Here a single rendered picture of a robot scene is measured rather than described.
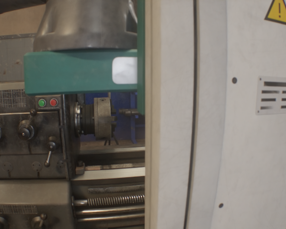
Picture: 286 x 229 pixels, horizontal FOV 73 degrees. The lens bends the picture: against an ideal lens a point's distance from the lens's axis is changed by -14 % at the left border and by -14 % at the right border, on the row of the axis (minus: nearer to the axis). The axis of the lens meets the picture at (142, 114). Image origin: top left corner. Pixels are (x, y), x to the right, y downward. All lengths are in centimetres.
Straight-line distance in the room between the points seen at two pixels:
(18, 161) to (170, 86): 105
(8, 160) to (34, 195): 22
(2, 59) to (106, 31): 439
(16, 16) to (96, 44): 446
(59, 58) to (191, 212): 26
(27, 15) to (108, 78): 438
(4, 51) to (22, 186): 370
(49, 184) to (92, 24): 96
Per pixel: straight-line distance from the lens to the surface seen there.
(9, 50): 462
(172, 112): 23
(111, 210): 122
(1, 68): 466
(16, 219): 123
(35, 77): 32
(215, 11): 26
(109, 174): 121
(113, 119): 121
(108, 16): 32
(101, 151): 153
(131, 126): 436
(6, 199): 120
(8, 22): 476
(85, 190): 126
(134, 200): 120
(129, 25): 35
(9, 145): 118
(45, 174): 119
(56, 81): 31
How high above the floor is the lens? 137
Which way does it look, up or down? 11 degrees down
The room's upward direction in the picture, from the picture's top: straight up
